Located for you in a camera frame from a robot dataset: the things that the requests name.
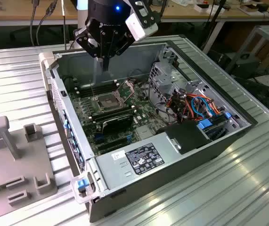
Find black expansion slot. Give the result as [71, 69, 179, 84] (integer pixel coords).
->
[93, 135, 130, 153]

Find black box with fan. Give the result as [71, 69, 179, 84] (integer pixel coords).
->
[233, 53, 261, 74]

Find black plastic cover block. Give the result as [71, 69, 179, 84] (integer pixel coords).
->
[164, 121, 212, 155]

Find thin metal locking lever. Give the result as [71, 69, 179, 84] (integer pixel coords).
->
[90, 79, 98, 101]

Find orange wire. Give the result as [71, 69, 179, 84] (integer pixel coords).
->
[185, 93, 222, 118]

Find metal socket cover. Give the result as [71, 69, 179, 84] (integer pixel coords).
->
[116, 80, 136, 101]

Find white box on desk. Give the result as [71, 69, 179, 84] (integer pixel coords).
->
[194, 3, 225, 14]

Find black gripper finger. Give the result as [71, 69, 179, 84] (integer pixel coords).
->
[73, 26, 106, 71]
[104, 30, 136, 71]

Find blue case latch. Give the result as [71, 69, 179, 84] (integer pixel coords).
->
[77, 178, 88, 190]

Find wooden desk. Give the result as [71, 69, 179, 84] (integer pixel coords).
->
[0, 0, 79, 27]

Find thin black cable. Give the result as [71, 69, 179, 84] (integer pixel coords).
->
[62, 0, 67, 51]

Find metal disk bay cage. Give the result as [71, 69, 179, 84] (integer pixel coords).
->
[148, 61, 189, 118]

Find hanging grey cable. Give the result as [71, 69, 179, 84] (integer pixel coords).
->
[35, 0, 57, 47]
[29, 0, 39, 47]

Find grey power supply with label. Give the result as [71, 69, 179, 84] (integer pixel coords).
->
[95, 136, 182, 192]

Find black wire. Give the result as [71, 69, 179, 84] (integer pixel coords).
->
[148, 88, 180, 123]

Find green motherboard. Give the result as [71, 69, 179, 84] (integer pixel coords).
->
[68, 77, 170, 156]

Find white desk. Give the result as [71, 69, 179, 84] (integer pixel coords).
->
[157, 0, 269, 54]

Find open grey PC case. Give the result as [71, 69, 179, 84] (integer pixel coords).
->
[39, 40, 260, 223]

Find CPU socket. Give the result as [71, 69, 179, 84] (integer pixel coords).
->
[96, 94, 120, 112]

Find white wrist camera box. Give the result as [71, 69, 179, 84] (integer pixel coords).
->
[124, 0, 161, 42]

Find blue disk carrier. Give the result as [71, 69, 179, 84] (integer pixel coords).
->
[196, 114, 234, 142]

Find black RAM stick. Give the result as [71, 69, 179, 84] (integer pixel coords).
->
[90, 106, 135, 118]

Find grey parts rack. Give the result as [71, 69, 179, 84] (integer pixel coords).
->
[0, 115, 58, 209]

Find blue wire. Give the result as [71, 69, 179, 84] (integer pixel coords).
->
[190, 95, 214, 118]

